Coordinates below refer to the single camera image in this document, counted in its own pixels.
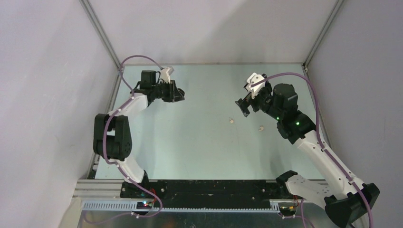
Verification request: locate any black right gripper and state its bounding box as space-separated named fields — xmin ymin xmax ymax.
xmin=236 ymin=84 xmax=283 ymax=121

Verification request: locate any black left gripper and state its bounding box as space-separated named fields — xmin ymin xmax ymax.
xmin=151 ymin=80 xmax=184 ymax=103

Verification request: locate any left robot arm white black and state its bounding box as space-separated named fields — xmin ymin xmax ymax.
xmin=93 ymin=66 xmax=185 ymax=198

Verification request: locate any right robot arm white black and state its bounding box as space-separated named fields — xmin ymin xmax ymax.
xmin=235 ymin=82 xmax=380 ymax=228

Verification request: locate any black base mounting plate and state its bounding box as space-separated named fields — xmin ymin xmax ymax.
xmin=120 ymin=180 xmax=293 ymax=209

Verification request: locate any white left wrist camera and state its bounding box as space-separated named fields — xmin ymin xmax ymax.
xmin=160 ymin=66 xmax=174 ymax=84

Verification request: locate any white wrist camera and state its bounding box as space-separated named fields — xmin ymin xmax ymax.
xmin=244 ymin=73 xmax=266 ymax=99
xmin=160 ymin=66 xmax=174 ymax=84

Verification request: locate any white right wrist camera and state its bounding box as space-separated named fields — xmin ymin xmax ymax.
xmin=244 ymin=73 xmax=266 ymax=99

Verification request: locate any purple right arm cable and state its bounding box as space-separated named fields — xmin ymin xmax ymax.
xmin=250 ymin=72 xmax=375 ymax=228

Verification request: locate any aluminium frame corner post left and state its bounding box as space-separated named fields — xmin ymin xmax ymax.
xmin=79 ymin=0 xmax=121 ymax=68

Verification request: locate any aluminium frame corner post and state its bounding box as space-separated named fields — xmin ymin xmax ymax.
xmin=79 ymin=0 xmax=121 ymax=68
xmin=302 ymin=0 xmax=345 ymax=69

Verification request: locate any aluminium frame corner post right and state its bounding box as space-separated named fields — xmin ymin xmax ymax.
xmin=302 ymin=0 xmax=345 ymax=69

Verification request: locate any grey cable duct strip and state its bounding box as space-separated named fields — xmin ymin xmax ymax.
xmin=81 ymin=200 xmax=280 ymax=213

